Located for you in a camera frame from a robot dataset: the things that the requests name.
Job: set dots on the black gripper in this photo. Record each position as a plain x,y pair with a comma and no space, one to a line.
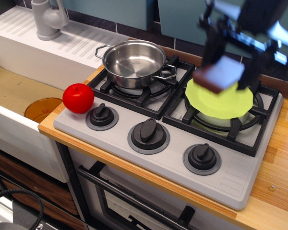
254,27

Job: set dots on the brown chocolate bar block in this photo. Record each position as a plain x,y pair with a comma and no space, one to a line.
219,76

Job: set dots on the light green plate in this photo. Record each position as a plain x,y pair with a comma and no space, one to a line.
220,103

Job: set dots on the grey toy stove top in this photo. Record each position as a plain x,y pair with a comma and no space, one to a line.
231,185

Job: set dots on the stainless steel pot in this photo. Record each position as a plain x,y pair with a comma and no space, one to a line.
135,64

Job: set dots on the black right stove knob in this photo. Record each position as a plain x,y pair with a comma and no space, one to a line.
202,159

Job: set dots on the black stove knob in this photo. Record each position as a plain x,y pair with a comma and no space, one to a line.
202,159
102,118
148,137

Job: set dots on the black middle stove knob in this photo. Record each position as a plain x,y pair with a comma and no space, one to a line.
148,137

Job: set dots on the black left stove knob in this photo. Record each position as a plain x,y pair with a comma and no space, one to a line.
102,118

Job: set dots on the red toy apple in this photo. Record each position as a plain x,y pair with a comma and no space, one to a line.
78,98

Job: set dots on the black right burner grate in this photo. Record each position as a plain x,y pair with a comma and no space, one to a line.
247,134

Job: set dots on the black burner grate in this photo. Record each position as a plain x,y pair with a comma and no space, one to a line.
151,101
247,134

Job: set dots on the black left burner grate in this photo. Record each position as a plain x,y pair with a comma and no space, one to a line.
151,101

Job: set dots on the grey toy faucet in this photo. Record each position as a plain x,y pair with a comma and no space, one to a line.
48,21

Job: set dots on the orange plastic bowl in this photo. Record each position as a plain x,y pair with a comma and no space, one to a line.
40,109

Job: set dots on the white toy sink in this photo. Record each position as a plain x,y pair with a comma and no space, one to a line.
32,69

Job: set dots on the wooden drawer fronts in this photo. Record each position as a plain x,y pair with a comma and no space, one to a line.
59,205

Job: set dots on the teal wall cabinet right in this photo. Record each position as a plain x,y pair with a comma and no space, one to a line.
179,20

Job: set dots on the black oven door handle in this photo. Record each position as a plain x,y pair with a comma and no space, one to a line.
92,175

